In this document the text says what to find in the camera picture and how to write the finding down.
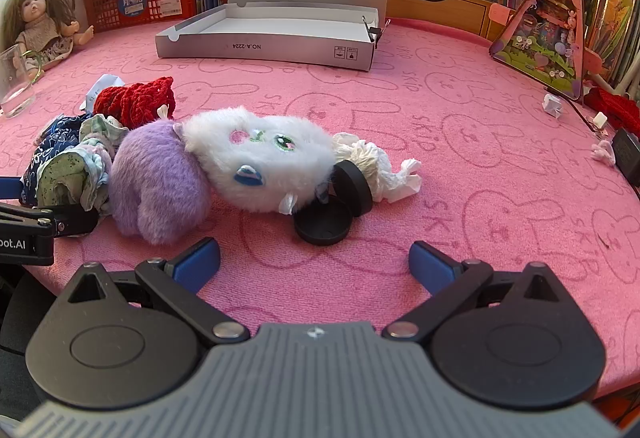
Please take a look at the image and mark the clear glass mug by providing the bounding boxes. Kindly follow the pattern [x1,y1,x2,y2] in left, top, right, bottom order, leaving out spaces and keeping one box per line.
[0,44,38,119]

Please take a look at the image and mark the wooden drawer organizer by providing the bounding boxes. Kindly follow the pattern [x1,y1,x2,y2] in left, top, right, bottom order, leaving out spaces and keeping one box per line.
[387,0,516,39]

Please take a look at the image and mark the white fluffy scrunchie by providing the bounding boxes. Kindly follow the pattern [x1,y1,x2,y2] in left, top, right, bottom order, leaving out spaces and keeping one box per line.
[180,105,336,216]

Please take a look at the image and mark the yellow picture books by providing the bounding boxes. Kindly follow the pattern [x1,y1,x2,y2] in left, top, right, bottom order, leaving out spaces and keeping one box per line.
[585,0,640,88]

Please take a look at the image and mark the brown haired doll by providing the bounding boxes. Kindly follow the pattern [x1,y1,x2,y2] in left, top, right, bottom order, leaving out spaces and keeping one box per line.
[0,0,95,71]

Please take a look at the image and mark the pink triangular toy house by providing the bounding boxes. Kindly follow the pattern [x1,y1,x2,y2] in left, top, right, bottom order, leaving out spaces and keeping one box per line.
[489,0,601,104]

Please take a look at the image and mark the black power adapter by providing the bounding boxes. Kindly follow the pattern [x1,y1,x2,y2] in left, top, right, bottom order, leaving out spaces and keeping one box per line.
[612,128,640,183]

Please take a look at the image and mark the black round lid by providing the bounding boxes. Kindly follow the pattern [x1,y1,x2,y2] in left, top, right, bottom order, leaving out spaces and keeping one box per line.
[331,161,375,217]
[293,198,353,246]

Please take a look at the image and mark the purple plush toy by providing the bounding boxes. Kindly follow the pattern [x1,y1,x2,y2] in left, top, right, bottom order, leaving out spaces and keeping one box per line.
[107,122,213,246]

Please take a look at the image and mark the red knitted hat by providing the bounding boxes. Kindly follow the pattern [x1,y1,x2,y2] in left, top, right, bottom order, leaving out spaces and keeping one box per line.
[93,76,177,129]

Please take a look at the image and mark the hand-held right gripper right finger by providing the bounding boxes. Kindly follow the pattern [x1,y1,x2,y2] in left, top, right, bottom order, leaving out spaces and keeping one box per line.
[382,240,566,341]

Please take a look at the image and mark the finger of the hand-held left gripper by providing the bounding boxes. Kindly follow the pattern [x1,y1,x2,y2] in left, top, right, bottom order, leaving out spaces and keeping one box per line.
[0,204,101,239]
[0,176,24,205]

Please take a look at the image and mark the pink bunny print towel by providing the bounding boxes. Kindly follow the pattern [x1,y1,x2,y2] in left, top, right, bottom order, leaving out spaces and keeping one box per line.
[0,18,640,409]

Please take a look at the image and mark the white tissue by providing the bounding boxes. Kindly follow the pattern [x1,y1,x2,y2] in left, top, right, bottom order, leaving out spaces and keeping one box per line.
[332,132,423,203]

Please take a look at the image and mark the blue floral cloth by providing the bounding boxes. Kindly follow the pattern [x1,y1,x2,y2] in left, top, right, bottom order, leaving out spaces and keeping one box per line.
[20,115,93,207]

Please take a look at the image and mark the white paper slip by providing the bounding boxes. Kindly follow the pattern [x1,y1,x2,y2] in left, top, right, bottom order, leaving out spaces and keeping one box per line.
[85,74,126,111]

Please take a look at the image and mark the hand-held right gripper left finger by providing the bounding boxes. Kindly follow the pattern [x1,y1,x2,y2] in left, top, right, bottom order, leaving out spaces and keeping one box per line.
[65,238,251,345]

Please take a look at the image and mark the red knitted piece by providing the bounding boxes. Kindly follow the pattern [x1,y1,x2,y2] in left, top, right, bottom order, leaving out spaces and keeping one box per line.
[584,86,640,139]

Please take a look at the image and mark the white paper scrap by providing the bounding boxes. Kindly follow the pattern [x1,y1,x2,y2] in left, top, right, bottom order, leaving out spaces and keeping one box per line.
[591,140,617,166]

